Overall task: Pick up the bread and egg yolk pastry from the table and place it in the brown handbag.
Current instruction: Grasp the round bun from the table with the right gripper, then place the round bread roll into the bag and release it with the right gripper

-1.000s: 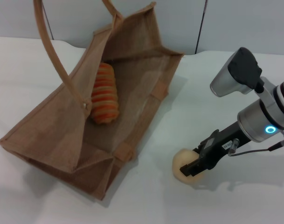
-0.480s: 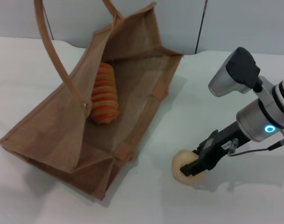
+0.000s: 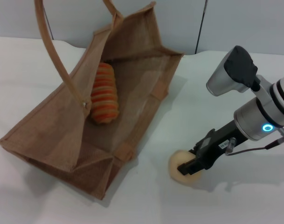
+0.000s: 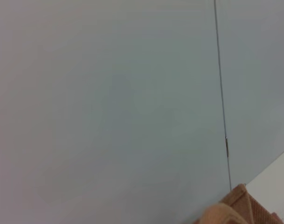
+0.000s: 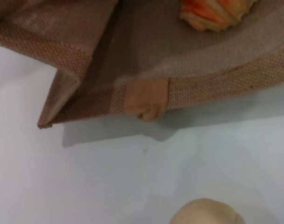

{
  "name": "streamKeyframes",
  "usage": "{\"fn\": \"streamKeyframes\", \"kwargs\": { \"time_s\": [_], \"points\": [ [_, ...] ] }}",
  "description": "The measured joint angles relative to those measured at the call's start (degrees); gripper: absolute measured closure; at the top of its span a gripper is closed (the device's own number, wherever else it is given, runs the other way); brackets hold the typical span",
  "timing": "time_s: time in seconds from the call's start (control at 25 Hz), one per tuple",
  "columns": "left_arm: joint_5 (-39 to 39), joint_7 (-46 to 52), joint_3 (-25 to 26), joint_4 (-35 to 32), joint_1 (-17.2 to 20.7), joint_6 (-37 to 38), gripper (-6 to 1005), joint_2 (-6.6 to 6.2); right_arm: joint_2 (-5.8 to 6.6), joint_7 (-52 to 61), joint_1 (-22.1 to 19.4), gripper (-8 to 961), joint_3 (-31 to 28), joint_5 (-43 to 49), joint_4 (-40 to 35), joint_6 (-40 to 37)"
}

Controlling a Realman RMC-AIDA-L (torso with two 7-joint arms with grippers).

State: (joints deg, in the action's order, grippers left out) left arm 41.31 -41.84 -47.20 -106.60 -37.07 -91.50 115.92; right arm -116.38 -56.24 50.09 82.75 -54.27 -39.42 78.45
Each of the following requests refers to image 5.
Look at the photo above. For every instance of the brown jute tote bag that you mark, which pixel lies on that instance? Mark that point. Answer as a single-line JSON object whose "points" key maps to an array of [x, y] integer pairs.
{"points": [[155, 46]]}

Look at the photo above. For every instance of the orange striped bread loaf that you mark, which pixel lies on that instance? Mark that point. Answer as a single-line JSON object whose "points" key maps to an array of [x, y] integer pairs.
{"points": [[209, 14]]}

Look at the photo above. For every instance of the round pale egg yolk pastry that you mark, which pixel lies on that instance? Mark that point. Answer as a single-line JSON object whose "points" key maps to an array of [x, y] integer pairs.
{"points": [[207, 213]]}

